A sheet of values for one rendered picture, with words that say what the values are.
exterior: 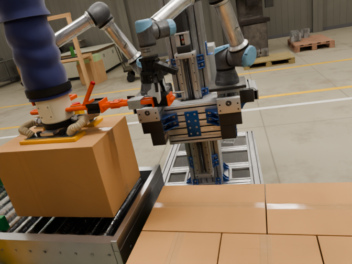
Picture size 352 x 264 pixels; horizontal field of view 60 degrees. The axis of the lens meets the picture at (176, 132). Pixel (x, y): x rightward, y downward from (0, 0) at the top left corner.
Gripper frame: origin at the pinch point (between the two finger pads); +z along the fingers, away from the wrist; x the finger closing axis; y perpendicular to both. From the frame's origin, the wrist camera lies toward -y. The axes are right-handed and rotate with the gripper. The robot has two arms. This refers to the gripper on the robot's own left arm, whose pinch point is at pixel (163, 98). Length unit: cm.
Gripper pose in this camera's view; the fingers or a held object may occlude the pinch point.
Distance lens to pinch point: 142.5
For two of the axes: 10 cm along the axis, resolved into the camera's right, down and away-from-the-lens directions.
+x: -2.5, 4.1, -8.8
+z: 1.8, 9.1, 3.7
